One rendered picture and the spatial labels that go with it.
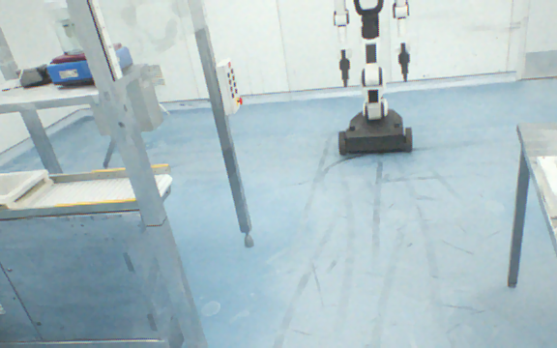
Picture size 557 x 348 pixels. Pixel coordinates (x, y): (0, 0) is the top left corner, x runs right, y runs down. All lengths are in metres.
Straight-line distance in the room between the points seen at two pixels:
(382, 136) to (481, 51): 1.99
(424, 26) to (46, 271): 4.25
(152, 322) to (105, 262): 0.34
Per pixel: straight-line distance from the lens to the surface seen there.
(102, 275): 1.99
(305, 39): 5.22
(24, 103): 1.58
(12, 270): 2.20
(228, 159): 2.48
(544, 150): 1.83
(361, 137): 3.63
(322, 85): 5.32
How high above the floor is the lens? 1.58
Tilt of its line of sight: 27 degrees down
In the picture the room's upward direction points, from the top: 10 degrees counter-clockwise
